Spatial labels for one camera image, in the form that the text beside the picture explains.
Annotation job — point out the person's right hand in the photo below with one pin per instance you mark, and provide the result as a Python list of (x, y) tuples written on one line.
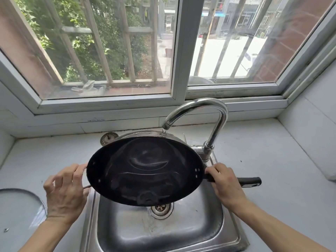
[(228, 188)]

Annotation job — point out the person's left hand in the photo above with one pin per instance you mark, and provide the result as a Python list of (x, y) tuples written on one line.
[(65, 196)]

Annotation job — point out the chrome faucet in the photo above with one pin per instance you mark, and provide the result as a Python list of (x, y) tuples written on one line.
[(218, 115)]

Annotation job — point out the black wok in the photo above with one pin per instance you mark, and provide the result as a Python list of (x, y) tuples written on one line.
[(147, 173)]

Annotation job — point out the person's right forearm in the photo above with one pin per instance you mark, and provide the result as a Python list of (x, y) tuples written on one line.
[(278, 230)]

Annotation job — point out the glass pot lid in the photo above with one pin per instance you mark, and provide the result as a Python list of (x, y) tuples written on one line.
[(18, 220)]

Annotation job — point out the round metal sink strainer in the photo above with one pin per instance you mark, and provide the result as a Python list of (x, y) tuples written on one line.
[(107, 139)]

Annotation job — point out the stainless steel sink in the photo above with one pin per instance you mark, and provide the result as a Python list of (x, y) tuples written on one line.
[(168, 228)]

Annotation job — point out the white work glove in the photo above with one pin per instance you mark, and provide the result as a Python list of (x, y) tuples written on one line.
[(88, 87)]

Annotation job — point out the white framed window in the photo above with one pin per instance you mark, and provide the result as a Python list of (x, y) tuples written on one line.
[(183, 49)]

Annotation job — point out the window security bars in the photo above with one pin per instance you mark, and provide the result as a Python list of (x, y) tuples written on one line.
[(126, 41)]

